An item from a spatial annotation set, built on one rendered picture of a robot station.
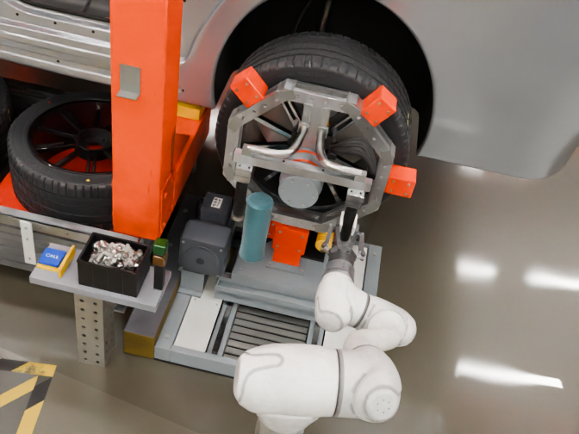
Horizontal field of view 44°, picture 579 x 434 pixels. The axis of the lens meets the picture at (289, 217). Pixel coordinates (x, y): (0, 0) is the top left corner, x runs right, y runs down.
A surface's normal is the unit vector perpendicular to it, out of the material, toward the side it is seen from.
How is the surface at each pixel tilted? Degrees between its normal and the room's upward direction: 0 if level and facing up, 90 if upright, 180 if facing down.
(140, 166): 90
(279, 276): 0
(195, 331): 0
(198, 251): 90
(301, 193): 90
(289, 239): 90
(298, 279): 0
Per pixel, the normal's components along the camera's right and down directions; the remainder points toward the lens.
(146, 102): -0.18, 0.64
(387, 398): 0.21, 0.27
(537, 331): 0.15, -0.74
